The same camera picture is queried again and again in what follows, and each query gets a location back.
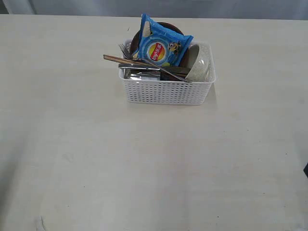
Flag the silver table knife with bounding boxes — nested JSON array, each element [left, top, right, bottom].
[[118, 64, 191, 74]]

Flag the wooden chopstick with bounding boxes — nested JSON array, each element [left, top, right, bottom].
[[103, 55, 190, 79], [103, 54, 144, 64]]

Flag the silver metal fork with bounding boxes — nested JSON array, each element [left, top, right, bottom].
[[119, 44, 191, 82]]

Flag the brown round plate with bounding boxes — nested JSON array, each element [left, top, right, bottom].
[[129, 22, 189, 67]]

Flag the white perforated plastic basket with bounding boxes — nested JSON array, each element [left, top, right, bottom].
[[118, 41, 216, 105]]

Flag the brown wooden spoon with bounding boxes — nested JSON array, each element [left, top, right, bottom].
[[160, 72, 186, 81]]

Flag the blue Lay's chips bag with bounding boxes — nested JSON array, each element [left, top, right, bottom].
[[131, 13, 193, 66]]

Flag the speckled white ceramic bowl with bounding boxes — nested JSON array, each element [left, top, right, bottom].
[[186, 42, 209, 82]]

